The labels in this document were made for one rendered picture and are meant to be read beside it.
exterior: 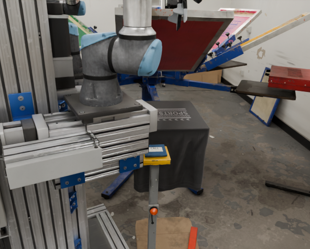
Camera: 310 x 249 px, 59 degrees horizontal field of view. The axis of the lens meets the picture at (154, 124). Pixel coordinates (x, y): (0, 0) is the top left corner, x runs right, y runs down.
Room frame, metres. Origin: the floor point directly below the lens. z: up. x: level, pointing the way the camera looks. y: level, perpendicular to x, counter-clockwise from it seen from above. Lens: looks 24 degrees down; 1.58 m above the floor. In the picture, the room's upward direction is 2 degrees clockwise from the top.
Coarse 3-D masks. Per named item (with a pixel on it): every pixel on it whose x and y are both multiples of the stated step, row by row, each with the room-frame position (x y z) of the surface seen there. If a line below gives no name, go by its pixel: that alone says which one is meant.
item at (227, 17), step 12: (120, 12) 1.40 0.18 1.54; (156, 12) 1.42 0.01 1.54; (168, 12) 1.43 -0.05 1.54; (192, 12) 1.45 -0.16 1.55; (204, 12) 1.46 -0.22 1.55; (216, 12) 1.47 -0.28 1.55; (228, 12) 1.48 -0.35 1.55; (120, 24) 1.47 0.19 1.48; (228, 24) 1.51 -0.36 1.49; (216, 36) 1.62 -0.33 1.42
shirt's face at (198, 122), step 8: (152, 104) 1.78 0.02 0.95; (160, 104) 1.79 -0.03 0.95; (168, 104) 1.79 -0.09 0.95; (176, 104) 1.80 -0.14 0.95; (184, 104) 1.80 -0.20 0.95; (192, 112) 1.66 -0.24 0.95; (192, 120) 1.52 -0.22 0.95; (200, 120) 1.53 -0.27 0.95; (160, 128) 1.39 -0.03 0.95; (168, 128) 1.39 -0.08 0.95; (176, 128) 1.39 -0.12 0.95
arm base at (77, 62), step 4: (72, 52) 1.33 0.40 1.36; (76, 52) 1.34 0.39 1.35; (72, 56) 1.33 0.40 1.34; (76, 56) 1.34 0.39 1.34; (80, 56) 1.38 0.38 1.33; (72, 60) 1.32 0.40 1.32; (76, 60) 1.33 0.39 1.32; (80, 60) 1.36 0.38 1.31; (76, 64) 1.33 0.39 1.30; (80, 64) 1.36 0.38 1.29; (76, 68) 1.32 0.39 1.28; (80, 68) 1.34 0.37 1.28; (76, 72) 1.32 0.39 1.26; (80, 72) 1.33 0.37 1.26
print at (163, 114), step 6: (162, 108) 1.71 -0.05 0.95; (168, 108) 1.71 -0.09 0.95; (174, 108) 1.72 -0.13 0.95; (180, 108) 1.72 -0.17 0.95; (162, 114) 1.60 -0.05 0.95; (168, 114) 1.61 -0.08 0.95; (174, 114) 1.61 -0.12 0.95; (180, 114) 1.61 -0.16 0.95; (186, 114) 1.62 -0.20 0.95; (162, 120) 1.51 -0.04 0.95; (168, 120) 1.51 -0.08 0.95; (174, 120) 1.51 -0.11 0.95; (180, 120) 1.52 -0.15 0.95; (186, 120) 1.52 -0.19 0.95
